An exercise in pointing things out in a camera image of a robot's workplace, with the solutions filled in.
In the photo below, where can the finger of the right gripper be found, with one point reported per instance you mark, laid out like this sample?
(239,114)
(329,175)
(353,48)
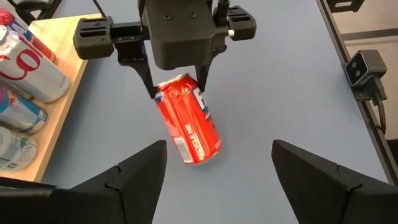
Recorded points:
(136,59)
(203,76)

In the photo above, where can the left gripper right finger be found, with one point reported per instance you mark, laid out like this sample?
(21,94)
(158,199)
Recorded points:
(320,193)

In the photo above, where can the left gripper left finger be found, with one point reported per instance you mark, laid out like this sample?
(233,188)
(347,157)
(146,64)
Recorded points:
(130,193)

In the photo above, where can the red Fanta strawberry can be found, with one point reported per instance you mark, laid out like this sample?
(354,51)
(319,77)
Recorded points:
(21,31)
(186,124)

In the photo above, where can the silver Diet Coke can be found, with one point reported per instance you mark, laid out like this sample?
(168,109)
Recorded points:
(31,74)

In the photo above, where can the white Celsius Peach Vibe can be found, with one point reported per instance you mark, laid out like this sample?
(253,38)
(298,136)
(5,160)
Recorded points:
(15,149)

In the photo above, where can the blue silver Red Bull can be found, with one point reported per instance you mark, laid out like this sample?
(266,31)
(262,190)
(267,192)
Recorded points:
(21,112)

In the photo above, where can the wooden shelf with black frame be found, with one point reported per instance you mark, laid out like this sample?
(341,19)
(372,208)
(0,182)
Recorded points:
(62,40)

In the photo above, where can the black stereo camera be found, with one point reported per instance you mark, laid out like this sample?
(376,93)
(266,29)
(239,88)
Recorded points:
(363,67)

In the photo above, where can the black metal table frame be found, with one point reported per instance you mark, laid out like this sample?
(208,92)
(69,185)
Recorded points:
(335,31)

